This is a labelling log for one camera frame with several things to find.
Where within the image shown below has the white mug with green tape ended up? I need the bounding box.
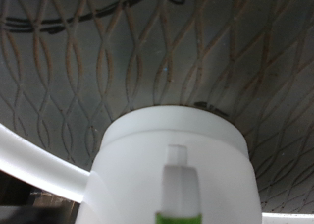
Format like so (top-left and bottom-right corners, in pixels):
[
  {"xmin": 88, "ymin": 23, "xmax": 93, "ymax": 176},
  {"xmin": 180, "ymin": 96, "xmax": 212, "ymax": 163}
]
[{"xmin": 75, "ymin": 105, "xmax": 263, "ymax": 224}]

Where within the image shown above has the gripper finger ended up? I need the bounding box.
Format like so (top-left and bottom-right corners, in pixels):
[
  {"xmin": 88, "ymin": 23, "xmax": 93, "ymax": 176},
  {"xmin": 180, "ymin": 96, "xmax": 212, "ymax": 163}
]
[{"xmin": 0, "ymin": 205, "xmax": 63, "ymax": 224}]

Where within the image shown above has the white two-tier turntable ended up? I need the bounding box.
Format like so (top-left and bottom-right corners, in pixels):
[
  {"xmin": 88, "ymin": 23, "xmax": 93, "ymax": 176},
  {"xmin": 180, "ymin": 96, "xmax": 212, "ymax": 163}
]
[{"xmin": 0, "ymin": 0, "xmax": 314, "ymax": 224}]

